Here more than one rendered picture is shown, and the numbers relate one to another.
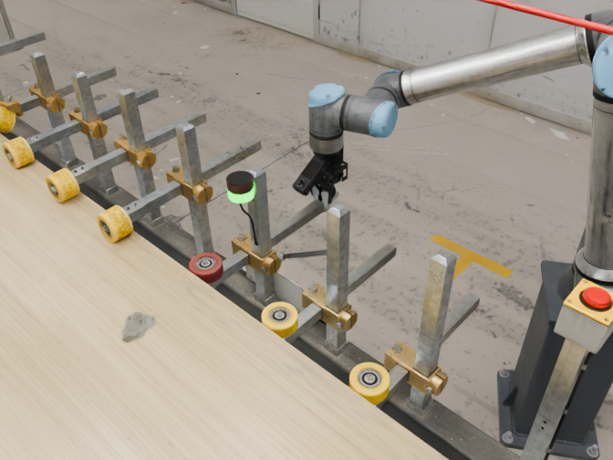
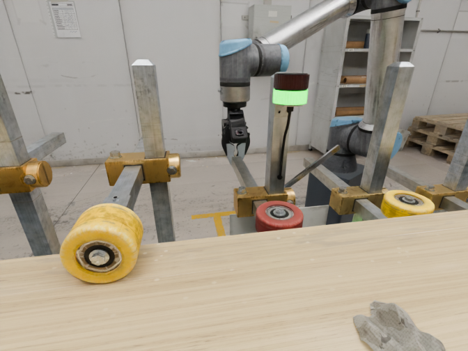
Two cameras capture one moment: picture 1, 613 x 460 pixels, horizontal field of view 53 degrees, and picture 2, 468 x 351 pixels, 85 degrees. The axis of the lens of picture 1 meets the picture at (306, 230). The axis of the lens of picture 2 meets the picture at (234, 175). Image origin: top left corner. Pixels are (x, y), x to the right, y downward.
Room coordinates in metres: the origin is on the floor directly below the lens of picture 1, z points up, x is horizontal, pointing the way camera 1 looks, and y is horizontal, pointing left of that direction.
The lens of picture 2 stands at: (0.94, 0.59, 1.14)
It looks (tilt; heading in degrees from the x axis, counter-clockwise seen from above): 24 degrees down; 306
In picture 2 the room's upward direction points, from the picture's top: straight up
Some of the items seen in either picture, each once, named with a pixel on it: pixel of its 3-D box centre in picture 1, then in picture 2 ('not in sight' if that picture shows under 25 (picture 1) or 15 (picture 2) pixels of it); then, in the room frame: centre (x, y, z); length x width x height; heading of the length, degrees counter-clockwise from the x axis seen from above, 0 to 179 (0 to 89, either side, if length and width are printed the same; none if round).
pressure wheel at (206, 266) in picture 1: (208, 278); (277, 237); (1.09, 0.24, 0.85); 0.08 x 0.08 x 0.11
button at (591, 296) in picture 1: (596, 298); not in sight; (0.65, -0.43, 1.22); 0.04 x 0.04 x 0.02
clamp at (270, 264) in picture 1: (255, 255); (264, 200); (1.19, 0.13, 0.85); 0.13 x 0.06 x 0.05; 46
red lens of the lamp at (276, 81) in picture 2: (239, 182); (291, 81); (1.14, 0.15, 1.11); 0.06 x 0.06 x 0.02
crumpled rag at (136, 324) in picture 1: (135, 322); (404, 335); (0.90, 0.37, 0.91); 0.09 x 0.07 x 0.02; 148
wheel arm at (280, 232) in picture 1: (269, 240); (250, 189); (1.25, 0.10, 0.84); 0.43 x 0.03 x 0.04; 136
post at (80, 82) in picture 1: (97, 142); not in sight; (1.69, 0.66, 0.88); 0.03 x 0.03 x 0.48; 46
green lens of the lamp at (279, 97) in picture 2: (241, 191); (290, 95); (1.14, 0.15, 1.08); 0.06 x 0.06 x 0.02
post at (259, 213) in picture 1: (261, 247); (274, 185); (1.17, 0.11, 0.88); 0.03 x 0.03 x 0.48; 46
